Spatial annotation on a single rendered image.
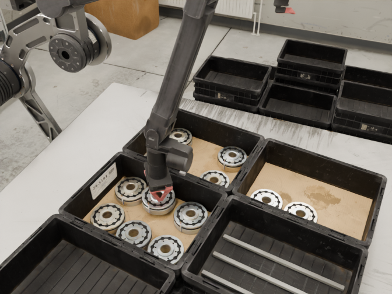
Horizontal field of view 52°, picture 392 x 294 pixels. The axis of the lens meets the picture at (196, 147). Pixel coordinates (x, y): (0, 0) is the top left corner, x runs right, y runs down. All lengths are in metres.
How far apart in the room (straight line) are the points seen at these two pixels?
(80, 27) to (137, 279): 0.83
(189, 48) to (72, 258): 0.67
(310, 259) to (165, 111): 0.58
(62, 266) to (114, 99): 1.01
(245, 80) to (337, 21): 1.81
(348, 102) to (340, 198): 1.16
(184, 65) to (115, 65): 2.80
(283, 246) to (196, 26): 0.67
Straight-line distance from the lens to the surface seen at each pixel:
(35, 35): 1.72
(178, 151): 1.08
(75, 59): 1.48
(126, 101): 1.98
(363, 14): 4.14
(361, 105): 2.49
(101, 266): 1.19
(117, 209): 1.27
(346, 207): 1.38
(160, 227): 1.25
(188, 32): 0.94
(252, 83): 2.53
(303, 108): 2.56
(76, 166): 1.67
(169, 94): 1.00
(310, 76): 2.62
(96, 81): 3.53
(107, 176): 1.32
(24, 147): 2.98
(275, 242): 1.24
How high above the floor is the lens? 1.81
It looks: 41 degrees down
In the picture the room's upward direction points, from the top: 1 degrees clockwise
